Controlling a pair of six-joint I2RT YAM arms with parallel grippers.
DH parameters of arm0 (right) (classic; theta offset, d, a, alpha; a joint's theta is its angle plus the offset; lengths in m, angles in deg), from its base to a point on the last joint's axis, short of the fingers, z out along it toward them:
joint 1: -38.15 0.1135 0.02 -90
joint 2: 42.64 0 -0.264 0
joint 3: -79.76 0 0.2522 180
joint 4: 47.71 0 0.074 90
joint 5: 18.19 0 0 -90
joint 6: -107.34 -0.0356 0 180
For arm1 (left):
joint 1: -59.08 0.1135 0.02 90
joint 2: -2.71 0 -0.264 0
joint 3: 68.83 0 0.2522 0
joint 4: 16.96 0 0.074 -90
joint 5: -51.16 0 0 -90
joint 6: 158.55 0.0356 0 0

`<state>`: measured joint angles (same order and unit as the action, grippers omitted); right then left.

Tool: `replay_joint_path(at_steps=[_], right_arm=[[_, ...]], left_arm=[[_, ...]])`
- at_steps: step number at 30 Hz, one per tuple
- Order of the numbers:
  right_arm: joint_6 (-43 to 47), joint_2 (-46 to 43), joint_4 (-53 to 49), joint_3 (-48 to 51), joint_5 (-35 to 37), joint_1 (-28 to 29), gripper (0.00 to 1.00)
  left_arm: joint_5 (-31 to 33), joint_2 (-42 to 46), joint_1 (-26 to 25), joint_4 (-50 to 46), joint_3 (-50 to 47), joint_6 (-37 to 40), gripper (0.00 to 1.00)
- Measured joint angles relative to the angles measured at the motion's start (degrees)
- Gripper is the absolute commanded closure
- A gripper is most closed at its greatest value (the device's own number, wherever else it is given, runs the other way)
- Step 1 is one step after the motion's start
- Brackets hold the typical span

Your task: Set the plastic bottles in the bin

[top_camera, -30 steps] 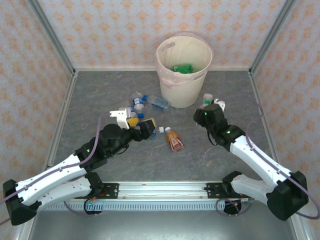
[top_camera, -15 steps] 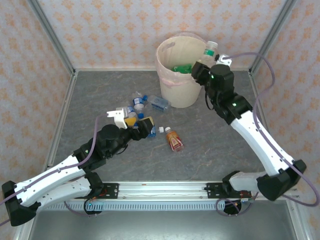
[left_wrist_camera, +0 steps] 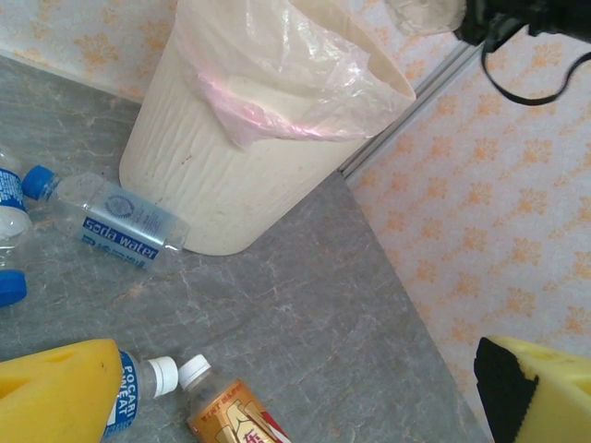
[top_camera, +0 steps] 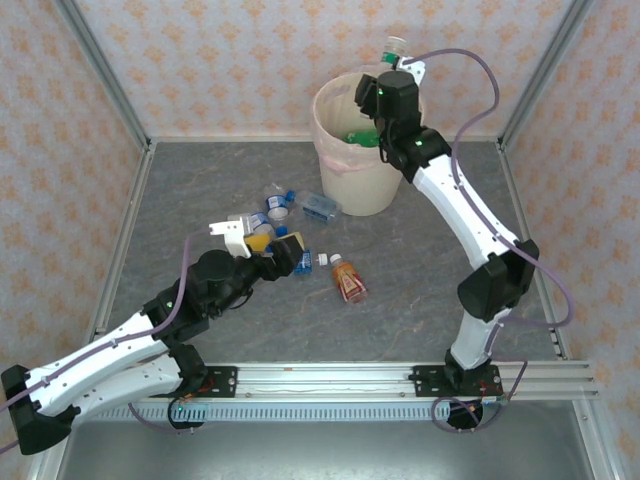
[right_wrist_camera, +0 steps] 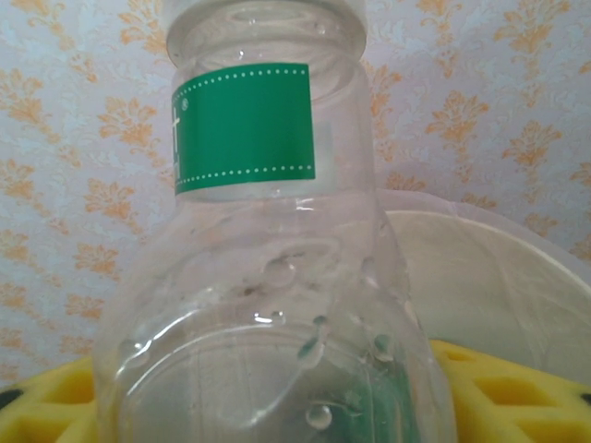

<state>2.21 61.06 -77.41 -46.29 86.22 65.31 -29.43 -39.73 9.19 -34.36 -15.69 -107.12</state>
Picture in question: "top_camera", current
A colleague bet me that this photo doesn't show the clear bottle blue label white cap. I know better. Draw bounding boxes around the clear bottle blue label white cap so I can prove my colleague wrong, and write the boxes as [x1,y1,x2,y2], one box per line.
[293,248,329,276]

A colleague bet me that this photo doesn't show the green bottle yellow cap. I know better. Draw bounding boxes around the green bottle yellow cap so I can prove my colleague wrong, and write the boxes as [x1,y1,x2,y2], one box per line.
[344,128,384,149]

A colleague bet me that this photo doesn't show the soda water bottle blue cap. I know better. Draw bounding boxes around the soda water bottle blue cap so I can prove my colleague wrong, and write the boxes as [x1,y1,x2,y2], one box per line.
[283,188,344,227]

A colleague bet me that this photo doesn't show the pink translucent bin liner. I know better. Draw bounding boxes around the pink translucent bin liner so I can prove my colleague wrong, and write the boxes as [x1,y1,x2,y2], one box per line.
[310,69,426,176]

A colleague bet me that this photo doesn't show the beige plastic bin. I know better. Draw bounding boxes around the beige plastic bin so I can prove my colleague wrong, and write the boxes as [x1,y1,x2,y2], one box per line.
[312,69,426,217]

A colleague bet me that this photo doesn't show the small clear bottle blue label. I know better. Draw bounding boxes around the small clear bottle blue label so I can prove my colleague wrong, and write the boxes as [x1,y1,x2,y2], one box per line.
[248,212,290,239]
[263,182,289,221]

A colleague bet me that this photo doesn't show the orange label bottle white cap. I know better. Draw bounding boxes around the orange label bottle white cap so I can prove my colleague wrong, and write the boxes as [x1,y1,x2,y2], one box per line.
[329,252,370,305]

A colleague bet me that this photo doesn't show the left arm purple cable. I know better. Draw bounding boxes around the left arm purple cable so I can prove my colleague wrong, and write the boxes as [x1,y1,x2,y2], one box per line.
[0,228,214,454]

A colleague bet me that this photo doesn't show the thin black cable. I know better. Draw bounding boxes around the thin black cable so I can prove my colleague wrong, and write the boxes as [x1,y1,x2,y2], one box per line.
[378,123,397,165]

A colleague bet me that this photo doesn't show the aluminium side rail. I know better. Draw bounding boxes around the aluminium side rail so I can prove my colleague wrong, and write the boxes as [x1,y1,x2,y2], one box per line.
[497,142,571,361]
[89,144,157,334]

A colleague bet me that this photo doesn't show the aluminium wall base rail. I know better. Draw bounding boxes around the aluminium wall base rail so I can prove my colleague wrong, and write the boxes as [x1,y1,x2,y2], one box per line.
[147,134,504,146]

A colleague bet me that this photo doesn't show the aluminium mounting rail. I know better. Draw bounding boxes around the aluminium mounting rail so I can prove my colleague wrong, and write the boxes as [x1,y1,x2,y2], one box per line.
[207,360,600,401]

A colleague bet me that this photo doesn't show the aluminium frame post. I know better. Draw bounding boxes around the aluminium frame post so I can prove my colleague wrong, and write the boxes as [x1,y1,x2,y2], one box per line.
[52,0,154,154]
[497,0,599,151]

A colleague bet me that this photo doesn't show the grey slotted cable duct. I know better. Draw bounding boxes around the grey slotted cable duct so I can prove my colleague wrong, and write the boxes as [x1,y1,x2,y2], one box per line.
[74,399,454,425]

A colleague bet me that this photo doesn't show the purple cable loop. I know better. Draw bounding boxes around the purple cable loop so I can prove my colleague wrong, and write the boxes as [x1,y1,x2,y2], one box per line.
[125,398,201,435]
[430,359,529,435]

